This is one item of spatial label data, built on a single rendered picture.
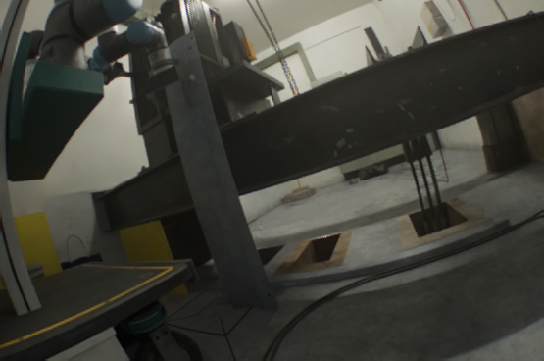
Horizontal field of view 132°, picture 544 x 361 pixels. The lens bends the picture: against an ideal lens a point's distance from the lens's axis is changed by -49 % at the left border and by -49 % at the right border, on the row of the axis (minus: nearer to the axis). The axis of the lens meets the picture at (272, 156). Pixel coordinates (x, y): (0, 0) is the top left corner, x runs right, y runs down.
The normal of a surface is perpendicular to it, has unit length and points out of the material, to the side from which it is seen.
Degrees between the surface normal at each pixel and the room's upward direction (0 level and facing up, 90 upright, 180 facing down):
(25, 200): 90
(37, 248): 87
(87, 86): 90
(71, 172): 90
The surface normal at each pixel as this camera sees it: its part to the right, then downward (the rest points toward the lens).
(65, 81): 0.87, -0.32
